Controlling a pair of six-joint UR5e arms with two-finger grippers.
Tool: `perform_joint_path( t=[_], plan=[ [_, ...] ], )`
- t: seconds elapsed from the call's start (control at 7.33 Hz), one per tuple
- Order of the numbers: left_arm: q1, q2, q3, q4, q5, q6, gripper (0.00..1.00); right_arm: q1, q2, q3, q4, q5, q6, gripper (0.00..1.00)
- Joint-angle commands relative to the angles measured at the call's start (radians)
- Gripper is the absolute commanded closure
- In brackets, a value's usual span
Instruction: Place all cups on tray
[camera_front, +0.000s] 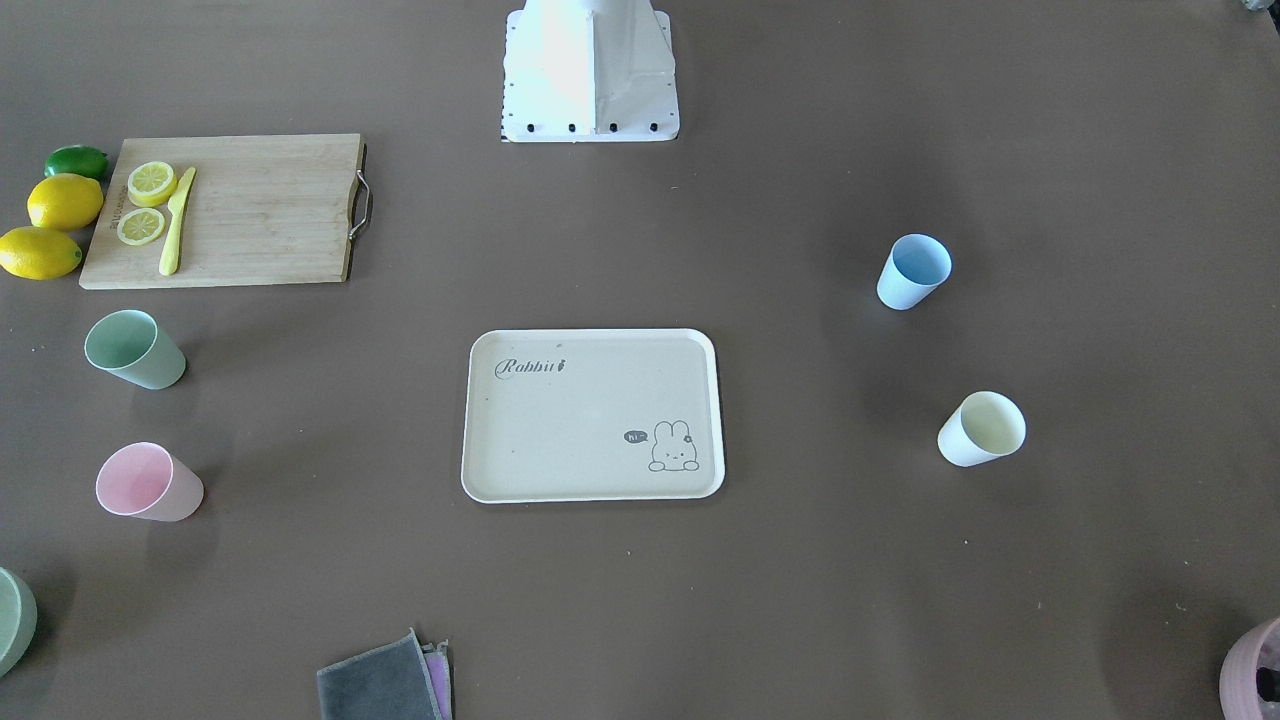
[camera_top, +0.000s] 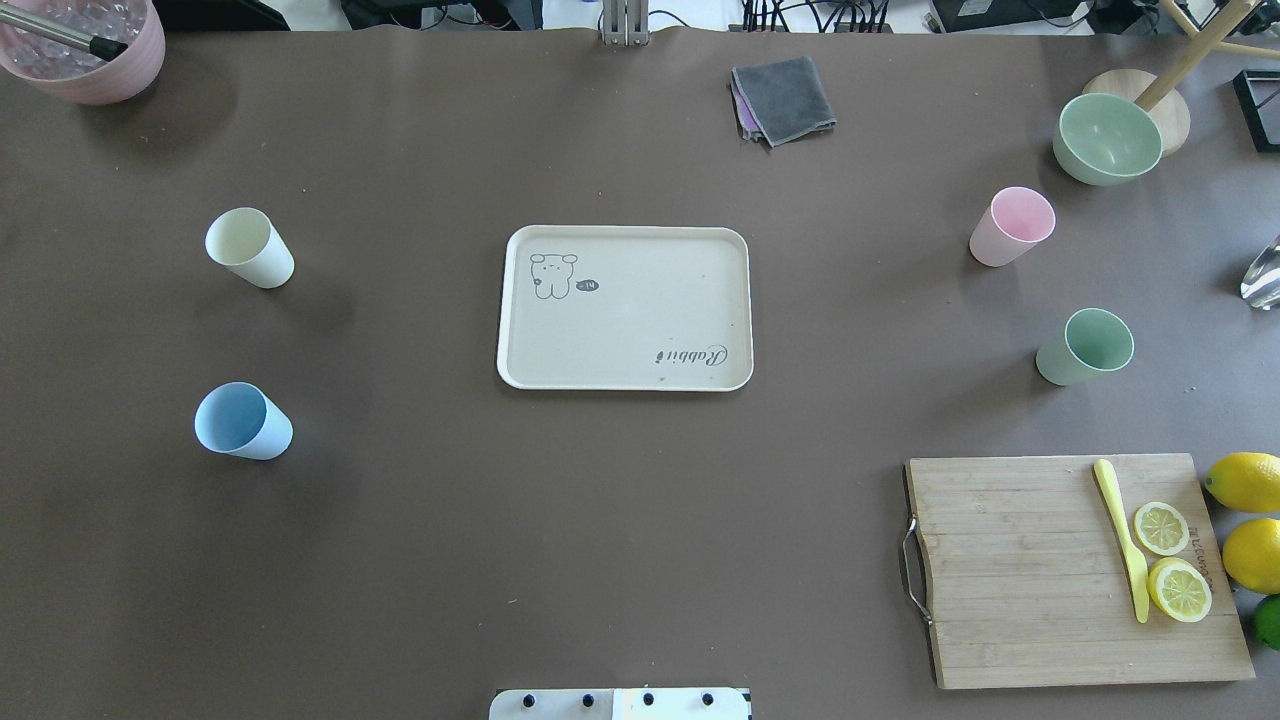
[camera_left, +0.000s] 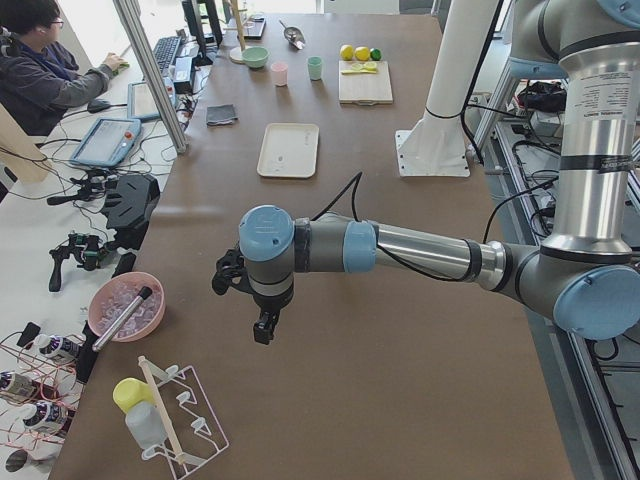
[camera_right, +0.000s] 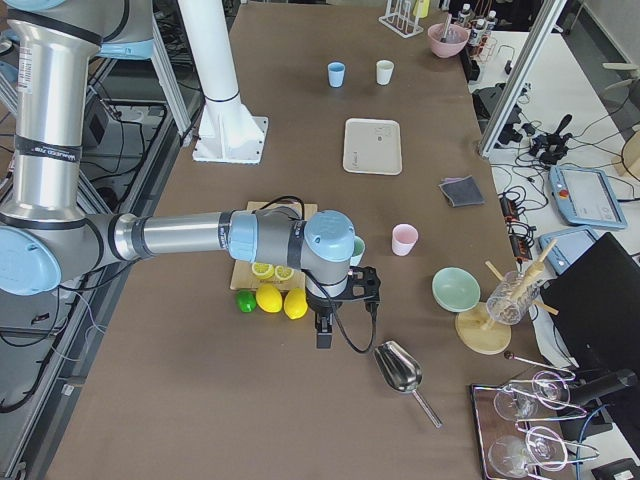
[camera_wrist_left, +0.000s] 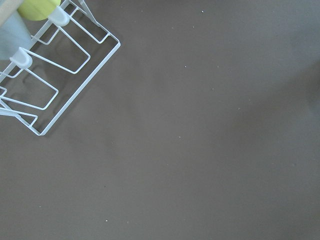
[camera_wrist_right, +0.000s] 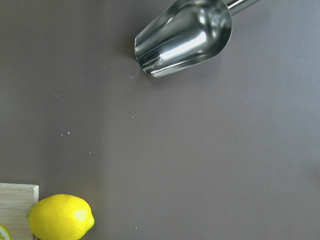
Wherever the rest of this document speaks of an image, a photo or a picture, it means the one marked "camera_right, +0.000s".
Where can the blue cup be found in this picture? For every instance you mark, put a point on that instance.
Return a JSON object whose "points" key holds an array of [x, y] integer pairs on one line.
{"points": [[336, 74]]}

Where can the pink cup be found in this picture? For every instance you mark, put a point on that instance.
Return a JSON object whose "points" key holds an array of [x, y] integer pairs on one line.
{"points": [[404, 238]]}

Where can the pink bowl with ice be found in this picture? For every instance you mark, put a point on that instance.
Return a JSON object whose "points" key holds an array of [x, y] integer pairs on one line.
{"points": [[456, 39]]}

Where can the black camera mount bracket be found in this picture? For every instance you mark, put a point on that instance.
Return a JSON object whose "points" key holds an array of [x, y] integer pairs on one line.
{"points": [[364, 285]]}

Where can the white pedestal column base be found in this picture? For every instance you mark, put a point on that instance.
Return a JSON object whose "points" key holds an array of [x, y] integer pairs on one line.
{"points": [[228, 132]]}

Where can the green cup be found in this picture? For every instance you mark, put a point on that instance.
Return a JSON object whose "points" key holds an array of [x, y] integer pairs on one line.
{"points": [[358, 251]]}

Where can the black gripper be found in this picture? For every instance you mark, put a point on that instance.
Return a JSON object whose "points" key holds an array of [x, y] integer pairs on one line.
{"points": [[318, 305]]}

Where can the wine glass rack tray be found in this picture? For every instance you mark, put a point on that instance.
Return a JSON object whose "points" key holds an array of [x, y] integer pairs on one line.
{"points": [[518, 427]]}

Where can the aluminium frame post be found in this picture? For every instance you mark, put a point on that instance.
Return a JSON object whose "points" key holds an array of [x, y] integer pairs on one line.
{"points": [[541, 29]]}

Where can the clear glass mug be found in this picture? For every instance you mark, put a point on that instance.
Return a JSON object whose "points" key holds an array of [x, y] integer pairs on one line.
{"points": [[504, 307]]}

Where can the metal muddler in bowl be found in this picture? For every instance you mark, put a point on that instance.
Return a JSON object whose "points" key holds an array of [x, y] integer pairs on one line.
{"points": [[445, 28]]}

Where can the green bowl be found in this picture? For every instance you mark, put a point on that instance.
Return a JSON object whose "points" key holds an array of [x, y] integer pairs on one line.
{"points": [[455, 289]]}

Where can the whole yellow lemon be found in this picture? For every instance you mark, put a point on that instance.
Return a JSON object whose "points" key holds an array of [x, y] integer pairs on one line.
{"points": [[269, 298], [295, 304]]}

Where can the wooden cutting board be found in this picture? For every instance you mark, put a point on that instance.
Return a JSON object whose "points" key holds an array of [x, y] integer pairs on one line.
{"points": [[242, 277]]}

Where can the yellow cup on rack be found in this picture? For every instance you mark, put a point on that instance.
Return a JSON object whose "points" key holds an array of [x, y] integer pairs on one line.
{"points": [[421, 9]]}

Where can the wooden cup tree stand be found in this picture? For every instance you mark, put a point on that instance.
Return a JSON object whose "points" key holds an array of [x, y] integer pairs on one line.
{"points": [[482, 334]]}

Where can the black laptop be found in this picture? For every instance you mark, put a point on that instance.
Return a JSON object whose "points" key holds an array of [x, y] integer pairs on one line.
{"points": [[598, 302]]}

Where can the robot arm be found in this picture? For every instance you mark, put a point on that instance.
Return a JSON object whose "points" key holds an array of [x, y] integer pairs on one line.
{"points": [[46, 239]]}

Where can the green lime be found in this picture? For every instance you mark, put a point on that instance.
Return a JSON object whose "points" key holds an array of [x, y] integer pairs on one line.
{"points": [[245, 301]]}

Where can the grey folded cloth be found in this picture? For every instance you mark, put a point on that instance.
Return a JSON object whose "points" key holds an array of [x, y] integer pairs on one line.
{"points": [[461, 191]]}

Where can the metal ice scoop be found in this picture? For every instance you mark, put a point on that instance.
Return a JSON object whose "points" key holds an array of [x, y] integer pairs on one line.
{"points": [[403, 373]]}

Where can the cream white cup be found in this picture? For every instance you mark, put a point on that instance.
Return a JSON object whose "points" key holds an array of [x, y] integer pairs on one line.
{"points": [[384, 72]]}

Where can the white wire cup rack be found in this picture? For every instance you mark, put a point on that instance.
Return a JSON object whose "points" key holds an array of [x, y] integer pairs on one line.
{"points": [[398, 17]]}

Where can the lemon half slice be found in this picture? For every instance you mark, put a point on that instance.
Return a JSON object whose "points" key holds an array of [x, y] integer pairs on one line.
{"points": [[283, 273], [262, 271]]}

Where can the blue teach pendant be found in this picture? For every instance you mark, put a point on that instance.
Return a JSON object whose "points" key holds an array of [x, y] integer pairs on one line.
{"points": [[585, 197], [570, 244]]}

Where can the cream rectangular tray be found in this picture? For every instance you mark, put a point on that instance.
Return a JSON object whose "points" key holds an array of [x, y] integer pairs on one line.
{"points": [[372, 146]]}

